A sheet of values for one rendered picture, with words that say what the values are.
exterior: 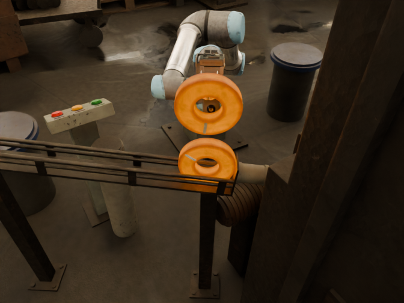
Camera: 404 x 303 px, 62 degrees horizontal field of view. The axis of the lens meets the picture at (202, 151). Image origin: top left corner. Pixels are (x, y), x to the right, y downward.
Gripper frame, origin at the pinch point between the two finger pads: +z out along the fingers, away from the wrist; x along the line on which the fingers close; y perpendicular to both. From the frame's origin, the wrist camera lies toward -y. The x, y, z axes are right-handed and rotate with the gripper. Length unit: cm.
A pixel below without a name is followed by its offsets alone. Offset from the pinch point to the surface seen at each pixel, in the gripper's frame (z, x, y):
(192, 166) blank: -5.3, -4.0, -21.2
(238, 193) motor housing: -15.4, 10.2, -36.5
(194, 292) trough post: -20, -4, -89
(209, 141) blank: -4.8, 0.5, -13.2
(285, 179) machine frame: 17.2, 15.6, -10.1
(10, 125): -59, -86, -35
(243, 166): -6.8, 10.0, -21.6
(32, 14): -210, -144, -6
